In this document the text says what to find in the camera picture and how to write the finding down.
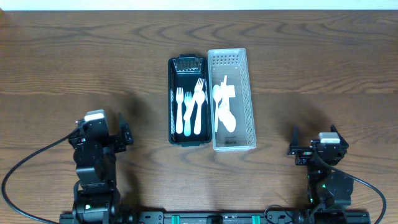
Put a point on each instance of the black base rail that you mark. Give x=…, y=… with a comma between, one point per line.
x=269, y=216

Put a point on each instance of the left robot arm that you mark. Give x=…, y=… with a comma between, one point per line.
x=96, y=197

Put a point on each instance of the black plastic basket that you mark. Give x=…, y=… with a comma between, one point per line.
x=184, y=71

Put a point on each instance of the white label sticker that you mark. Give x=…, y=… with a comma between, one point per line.
x=231, y=91

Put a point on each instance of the white plastic spoon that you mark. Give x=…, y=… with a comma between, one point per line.
x=227, y=118
x=199, y=100
x=223, y=83
x=225, y=99
x=217, y=97

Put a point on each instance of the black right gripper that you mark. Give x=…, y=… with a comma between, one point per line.
x=306, y=155

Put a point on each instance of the clear plastic basket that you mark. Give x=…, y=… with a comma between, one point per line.
x=234, y=64

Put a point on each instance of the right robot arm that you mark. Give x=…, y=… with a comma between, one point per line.
x=329, y=192

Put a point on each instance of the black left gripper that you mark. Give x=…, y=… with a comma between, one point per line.
x=116, y=139

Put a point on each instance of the white plastic fork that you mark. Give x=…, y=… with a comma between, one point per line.
x=187, y=125
x=198, y=87
x=179, y=99

